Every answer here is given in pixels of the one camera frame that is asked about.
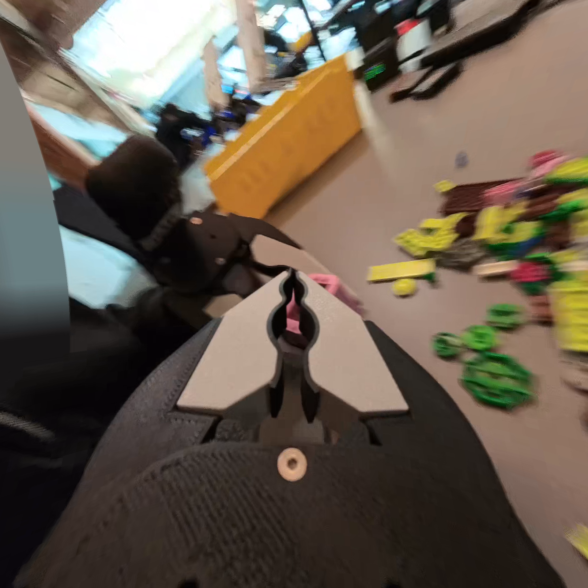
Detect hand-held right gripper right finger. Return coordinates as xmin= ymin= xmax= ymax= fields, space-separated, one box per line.
xmin=295 ymin=270 xmax=409 ymax=422

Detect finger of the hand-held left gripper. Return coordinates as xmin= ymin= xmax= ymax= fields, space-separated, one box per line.
xmin=207 ymin=266 xmax=282 ymax=319
xmin=250 ymin=234 xmax=332 ymax=277

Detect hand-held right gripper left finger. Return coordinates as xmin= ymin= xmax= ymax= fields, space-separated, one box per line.
xmin=177 ymin=270 xmax=296 ymax=419

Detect pink toy brick cube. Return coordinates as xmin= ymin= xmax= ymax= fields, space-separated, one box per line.
xmin=286 ymin=273 xmax=364 ymax=334

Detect large yellow storage bin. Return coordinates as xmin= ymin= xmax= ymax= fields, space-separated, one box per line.
xmin=204 ymin=55 xmax=364 ymax=219

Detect pile of toy bricks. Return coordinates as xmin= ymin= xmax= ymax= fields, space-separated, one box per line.
xmin=367 ymin=149 xmax=588 ymax=409

